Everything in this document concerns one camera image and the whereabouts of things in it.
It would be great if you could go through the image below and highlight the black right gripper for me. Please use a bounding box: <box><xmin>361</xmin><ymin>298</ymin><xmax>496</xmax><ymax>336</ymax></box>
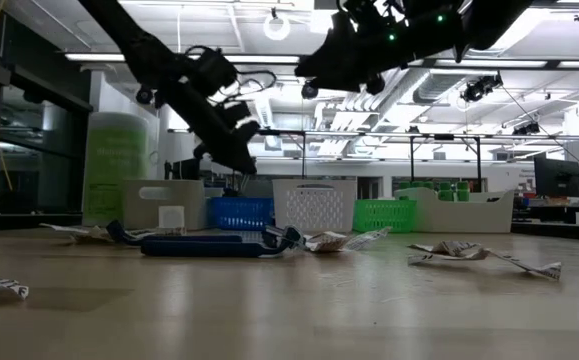
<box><xmin>294</xmin><ymin>0</ymin><xmax>465</xmax><ymax>94</ymax></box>

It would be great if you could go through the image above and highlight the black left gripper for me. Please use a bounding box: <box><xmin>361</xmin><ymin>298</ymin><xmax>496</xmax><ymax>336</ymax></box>
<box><xmin>156</xmin><ymin>79</ymin><xmax>260</xmax><ymax>176</ymax></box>

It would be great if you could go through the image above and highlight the black ceiling spotlight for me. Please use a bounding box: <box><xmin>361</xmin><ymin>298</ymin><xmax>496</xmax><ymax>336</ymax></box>
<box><xmin>300</xmin><ymin>79</ymin><xmax>320</xmax><ymax>100</ymax></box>
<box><xmin>134</xmin><ymin>84</ymin><xmax>156</xmax><ymax>106</ymax></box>

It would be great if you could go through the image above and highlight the black computer monitor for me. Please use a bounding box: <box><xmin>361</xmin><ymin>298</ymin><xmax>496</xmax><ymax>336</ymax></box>
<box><xmin>163</xmin><ymin>156</ymin><xmax>202</xmax><ymax>182</ymax></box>
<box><xmin>533</xmin><ymin>156</ymin><xmax>579</xmax><ymax>199</ymax></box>

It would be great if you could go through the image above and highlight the blue plastic basket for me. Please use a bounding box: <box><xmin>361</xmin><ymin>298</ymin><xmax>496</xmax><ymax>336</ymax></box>
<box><xmin>208</xmin><ymin>196</ymin><xmax>275</xmax><ymax>232</ymax></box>

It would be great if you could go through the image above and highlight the white perforated plastic basket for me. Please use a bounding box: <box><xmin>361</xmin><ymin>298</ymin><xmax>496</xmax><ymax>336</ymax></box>
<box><xmin>272</xmin><ymin>178</ymin><xmax>358</xmax><ymax>234</ymax></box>

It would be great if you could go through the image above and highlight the green disinfecting wipes canister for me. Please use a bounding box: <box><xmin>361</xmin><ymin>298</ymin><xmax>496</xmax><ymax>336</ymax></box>
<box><xmin>82</xmin><ymin>111</ymin><xmax>150</xmax><ymax>227</ymax></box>

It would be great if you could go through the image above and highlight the green plastic basket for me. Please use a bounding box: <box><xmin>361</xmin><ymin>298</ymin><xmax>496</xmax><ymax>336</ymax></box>
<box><xmin>352</xmin><ymin>198</ymin><xmax>418</xmax><ymax>234</ymax></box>

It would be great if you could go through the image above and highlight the black overhead light bar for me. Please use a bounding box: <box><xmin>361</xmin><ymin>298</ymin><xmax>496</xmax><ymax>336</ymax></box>
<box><xmin>63</xmin><ymin>52</ymin><xmax>579</xmax><ymax>70</ymax></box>

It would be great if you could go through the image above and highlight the small white handled bin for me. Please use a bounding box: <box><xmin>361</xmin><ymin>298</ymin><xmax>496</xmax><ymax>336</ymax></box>
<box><xmin>122</xmin><ymin>179</ymin><xmax>208</xmax><ymax>232</ymax></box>

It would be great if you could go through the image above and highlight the white ring light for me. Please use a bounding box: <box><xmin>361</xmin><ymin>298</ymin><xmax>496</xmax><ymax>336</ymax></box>
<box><xmin>262</xmin><ymin>12</ymin><xmax>291</xmax><ymax>42</ymax></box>

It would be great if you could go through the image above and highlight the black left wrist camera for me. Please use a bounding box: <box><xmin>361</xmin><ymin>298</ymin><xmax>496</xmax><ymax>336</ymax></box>
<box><xmin>188</xmin><ymin>47</ymin><xmax>240</xmax><ymax>99</ymax></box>

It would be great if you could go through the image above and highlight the black background desk frame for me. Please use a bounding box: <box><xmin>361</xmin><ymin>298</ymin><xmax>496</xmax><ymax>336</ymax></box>
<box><xmin>256</xmin><ymin>128</ymin><xmax>483</xmax><ymax>194</ymax></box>

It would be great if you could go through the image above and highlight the black ceiling camera cluster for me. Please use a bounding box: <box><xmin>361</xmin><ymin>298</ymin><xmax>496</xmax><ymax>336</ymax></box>
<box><xmin>460</xmin><ymin>74</ymin><xmax>503</xmax><ymax>104</ymax></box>

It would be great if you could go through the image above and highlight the wide white handled bin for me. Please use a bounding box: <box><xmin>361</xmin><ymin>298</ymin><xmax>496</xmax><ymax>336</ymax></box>
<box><xmin>393</xmin><ymin>186</ymin><xmax>516</xmax><ymax>234</ymax></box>

